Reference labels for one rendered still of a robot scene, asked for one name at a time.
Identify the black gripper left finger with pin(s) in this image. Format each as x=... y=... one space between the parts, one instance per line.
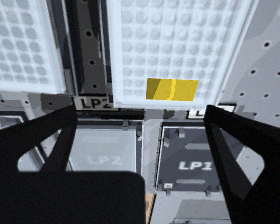
x=17 y=140

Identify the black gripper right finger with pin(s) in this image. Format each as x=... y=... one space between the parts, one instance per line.
x=246 y=203

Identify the white button panel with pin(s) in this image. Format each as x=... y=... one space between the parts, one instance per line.
x=201 y=221

